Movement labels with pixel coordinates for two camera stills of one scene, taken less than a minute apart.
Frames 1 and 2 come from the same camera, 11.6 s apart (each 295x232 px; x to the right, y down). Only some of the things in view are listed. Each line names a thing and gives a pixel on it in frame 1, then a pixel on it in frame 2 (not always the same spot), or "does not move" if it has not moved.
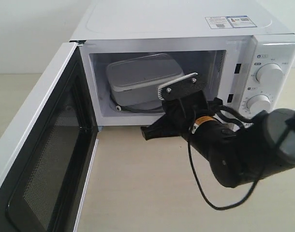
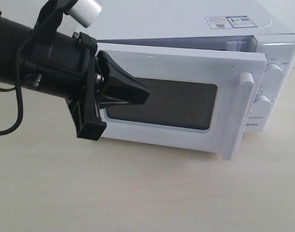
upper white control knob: [270, 73] does not move
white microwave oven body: [247, 51] does not move
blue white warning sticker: [229, 21] does not move
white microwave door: [43, 188] to [202, 100]
